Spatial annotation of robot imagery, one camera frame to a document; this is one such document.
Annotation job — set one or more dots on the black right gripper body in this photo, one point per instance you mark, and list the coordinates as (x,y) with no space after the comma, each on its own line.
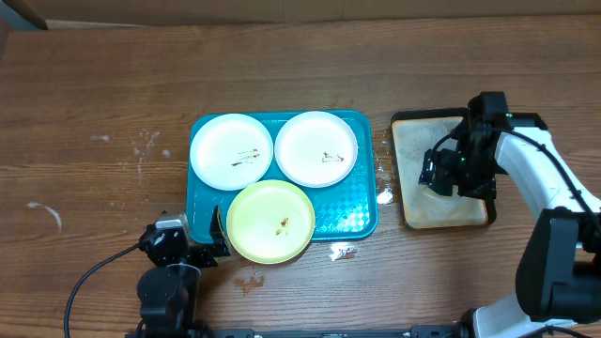
(463,172)

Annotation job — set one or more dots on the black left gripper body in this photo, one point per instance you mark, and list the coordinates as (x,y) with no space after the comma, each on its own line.
(203,255)

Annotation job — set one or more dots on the white plate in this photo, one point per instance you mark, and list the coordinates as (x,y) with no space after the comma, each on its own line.
(230,152)
(316,149)

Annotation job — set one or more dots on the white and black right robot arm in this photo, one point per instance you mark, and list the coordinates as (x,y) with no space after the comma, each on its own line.
(557,282)

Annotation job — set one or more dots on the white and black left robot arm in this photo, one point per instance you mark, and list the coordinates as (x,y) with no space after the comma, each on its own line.
(169,292)

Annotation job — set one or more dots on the teal plastic serving tray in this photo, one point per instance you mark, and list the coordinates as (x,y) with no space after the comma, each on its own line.
(347,210)

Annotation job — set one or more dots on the yellow-green plate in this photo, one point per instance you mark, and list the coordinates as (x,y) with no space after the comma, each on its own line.
(270,222)

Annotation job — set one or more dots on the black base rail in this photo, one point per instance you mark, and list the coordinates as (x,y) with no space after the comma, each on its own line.
(418,331)

